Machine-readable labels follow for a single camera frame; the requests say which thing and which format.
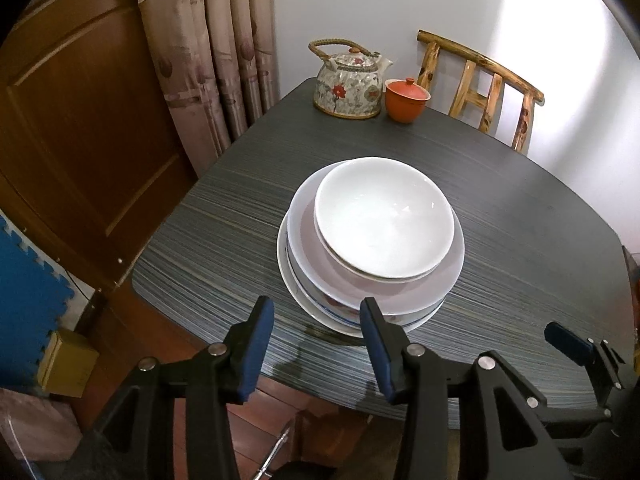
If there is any brown wooden door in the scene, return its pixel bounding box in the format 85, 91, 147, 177
1, 0, 195, 288

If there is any blue-rimmed rose plate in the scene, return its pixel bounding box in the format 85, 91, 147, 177
275, 204, 446, 339

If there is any wooden chair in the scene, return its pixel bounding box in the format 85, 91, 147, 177
416, 29, 544, 154

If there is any white pink-flower plate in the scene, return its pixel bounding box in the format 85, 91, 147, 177
286, 164, 465, 316

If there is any large white bowl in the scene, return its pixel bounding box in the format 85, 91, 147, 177
314, 157, 456, 282

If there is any blue foam mat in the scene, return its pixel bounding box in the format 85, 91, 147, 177
0, 221, 74, 391

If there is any floral ceramic teapot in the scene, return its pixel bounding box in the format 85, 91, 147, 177
308, 38, 393, 119

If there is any beige patterned curtain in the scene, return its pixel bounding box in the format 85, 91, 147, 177
138, 0, 278, 174

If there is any orange lidded cup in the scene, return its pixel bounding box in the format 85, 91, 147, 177
385, 77, 431, 124

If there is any cardboard box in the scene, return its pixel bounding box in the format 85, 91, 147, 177
37, 327, 99, 398

